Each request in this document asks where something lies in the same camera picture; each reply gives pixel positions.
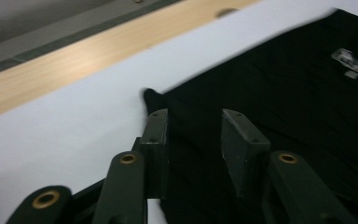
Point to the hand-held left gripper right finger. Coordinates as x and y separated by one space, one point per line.
242 146

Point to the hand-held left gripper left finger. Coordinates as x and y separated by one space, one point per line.
157 140

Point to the black pants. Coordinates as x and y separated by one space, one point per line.
292 109

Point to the white table mat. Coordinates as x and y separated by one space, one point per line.
74 124

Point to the round brown table cap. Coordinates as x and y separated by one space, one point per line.
227 12

